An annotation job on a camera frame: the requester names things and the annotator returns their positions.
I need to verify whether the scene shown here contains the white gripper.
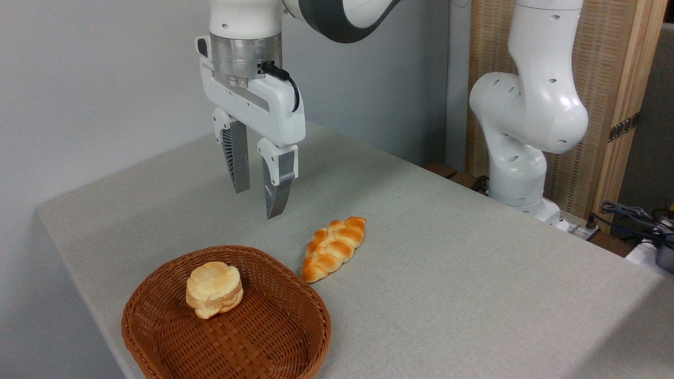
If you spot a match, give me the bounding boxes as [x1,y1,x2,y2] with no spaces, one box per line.
[195,36,306,220]

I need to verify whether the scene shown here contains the braided golden bread loaf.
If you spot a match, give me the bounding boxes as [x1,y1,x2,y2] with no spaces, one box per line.
[301,216,366,284]

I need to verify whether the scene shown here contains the round pale bread bun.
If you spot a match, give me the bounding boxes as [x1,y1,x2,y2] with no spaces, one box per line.
[185,261,244,320]

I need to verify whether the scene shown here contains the brown wicker basket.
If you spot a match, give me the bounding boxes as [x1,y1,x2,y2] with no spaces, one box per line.
[121,245,332,379]

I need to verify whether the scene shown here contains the brown wooden ledge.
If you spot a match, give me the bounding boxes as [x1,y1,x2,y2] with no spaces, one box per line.
[423,162,459,180]

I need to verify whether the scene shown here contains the grey tablecloth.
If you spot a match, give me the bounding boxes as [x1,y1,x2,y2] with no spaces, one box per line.
[36,121,674,379]

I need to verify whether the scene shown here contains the wooden woven screen panel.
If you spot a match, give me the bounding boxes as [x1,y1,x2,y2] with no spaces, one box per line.
[465,0,669,233]

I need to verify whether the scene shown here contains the brass hinge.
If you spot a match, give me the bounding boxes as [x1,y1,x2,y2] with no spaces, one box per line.
[608,112,641,143]

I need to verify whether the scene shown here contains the white and grey device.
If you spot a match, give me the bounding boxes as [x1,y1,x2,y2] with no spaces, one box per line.
[625,238,674,278]

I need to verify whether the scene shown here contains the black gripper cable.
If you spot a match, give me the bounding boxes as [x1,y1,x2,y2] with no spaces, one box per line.
[262,61,301,113]

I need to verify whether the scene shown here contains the blue-grey cable bundle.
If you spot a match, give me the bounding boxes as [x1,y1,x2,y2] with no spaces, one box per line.
[599,200,674,244]

